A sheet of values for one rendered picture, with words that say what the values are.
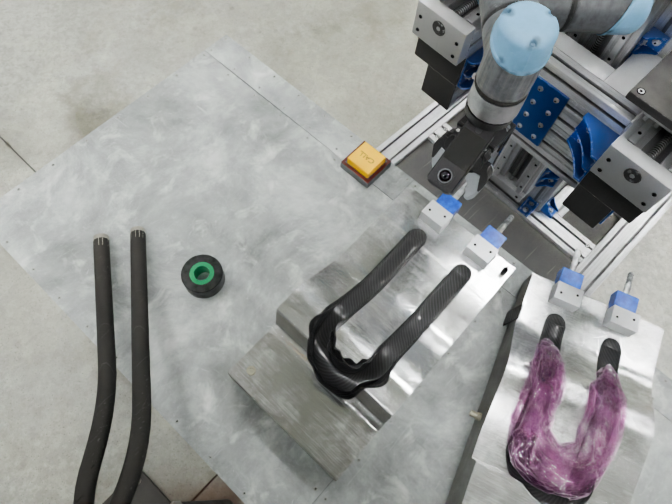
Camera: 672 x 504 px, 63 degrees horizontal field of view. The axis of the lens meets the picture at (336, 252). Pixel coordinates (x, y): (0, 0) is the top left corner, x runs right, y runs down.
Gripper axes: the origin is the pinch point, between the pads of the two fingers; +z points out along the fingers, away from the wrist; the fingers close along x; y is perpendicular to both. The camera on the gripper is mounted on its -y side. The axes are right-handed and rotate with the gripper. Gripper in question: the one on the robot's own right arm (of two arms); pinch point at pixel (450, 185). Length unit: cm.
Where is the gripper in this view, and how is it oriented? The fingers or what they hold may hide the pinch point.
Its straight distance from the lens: 99.0
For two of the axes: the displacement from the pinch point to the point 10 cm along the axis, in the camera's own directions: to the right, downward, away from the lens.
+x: -7.4, -6.3, 2.4
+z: -0.4, 4.0, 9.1
